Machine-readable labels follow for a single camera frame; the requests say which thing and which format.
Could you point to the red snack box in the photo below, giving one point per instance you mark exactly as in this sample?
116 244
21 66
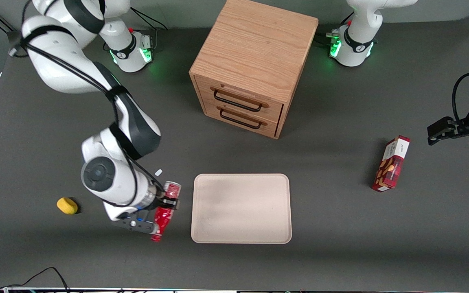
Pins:
390 167

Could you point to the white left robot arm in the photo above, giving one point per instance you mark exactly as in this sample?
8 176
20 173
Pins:
356 40

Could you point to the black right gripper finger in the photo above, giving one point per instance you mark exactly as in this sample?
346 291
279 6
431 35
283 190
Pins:
172 203

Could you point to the beige rectangular tray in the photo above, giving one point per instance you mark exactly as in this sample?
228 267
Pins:
241 208

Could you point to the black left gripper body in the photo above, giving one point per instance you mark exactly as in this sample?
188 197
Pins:
463 128

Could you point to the yellow sponge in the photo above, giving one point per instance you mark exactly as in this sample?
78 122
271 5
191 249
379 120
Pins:
67 206

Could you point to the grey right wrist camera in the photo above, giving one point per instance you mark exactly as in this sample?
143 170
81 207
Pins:
134 224

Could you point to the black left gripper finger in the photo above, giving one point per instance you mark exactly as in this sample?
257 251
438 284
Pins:
441 130

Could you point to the red coke bottle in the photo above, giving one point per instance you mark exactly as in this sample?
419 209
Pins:
162 219

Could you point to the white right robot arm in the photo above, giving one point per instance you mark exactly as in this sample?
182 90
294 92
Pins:
132 122

